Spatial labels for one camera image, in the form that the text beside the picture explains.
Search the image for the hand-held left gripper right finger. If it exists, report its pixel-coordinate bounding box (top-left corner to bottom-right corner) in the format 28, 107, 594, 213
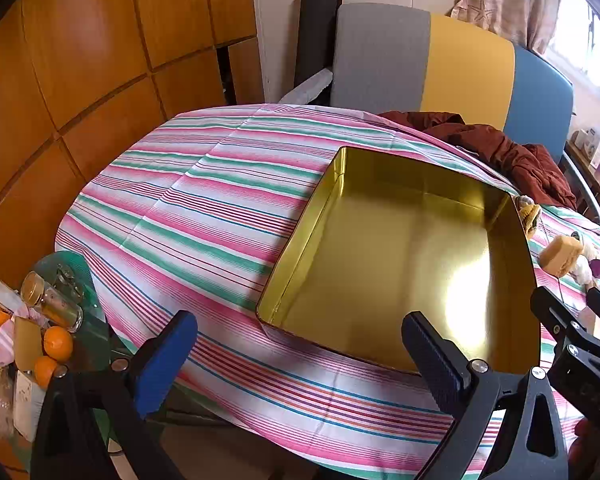
401, 311, 571, 480

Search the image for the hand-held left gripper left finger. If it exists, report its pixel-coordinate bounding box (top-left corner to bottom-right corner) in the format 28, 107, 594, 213
30, 310, 201, 480

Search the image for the white plastic bag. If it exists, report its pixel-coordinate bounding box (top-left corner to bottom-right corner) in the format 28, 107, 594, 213
572, 255, 596, 283

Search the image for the yellow sponge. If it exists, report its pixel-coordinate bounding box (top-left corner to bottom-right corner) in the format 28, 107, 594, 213
538, 235, 586, 278

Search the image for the yellow knitted sock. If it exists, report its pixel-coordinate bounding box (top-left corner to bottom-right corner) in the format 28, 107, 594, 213
512, 195, 543, 241

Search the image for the square metal tin box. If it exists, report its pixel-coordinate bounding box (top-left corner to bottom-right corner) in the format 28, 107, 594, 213
256, 146, 543, 376

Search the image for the person's right hand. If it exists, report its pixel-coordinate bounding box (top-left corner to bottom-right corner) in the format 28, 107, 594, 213
574, 417, 600, 461

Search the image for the orange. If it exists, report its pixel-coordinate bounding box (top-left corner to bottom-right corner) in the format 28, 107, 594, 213
42, 326, 75, 362
32, 356, 60, 389

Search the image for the green glass side table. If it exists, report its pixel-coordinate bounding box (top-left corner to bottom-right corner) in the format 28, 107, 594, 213
30, 252, 131, 361

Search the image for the glass spice jar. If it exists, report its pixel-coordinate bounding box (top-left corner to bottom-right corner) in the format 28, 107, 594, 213
20, 271, 84, 333

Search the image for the small glass jar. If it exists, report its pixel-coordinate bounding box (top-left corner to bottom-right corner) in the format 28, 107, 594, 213
55, 265, 81, 291

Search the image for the dark red jacket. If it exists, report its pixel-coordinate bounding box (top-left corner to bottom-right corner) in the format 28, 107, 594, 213
377, 110, 578, 211

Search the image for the pink green striped cloth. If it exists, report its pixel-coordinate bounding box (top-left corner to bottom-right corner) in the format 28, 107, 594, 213
54, 103, 600, 478

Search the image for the white carton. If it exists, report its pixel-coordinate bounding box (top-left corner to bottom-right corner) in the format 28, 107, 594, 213
572, 127, 600, 168

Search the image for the grey yellow blue chair back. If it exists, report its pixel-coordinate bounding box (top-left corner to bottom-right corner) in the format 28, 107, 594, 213
330, 2, 576, 166

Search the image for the window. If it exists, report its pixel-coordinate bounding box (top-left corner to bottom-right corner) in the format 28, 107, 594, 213
550, 0, 600, 106

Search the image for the beige patterned curtain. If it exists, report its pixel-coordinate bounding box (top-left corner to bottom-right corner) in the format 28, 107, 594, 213
450, 0, 563, 56

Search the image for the wooden wardrobe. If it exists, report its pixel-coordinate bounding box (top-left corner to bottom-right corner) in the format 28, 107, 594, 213
0, 0, 266, 281

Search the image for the black rolled mat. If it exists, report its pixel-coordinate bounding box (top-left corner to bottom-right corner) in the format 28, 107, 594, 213
294, 0, 342, 103

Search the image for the metal bed rail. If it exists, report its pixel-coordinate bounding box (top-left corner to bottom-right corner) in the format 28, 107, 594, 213
560, 152, 600, 231

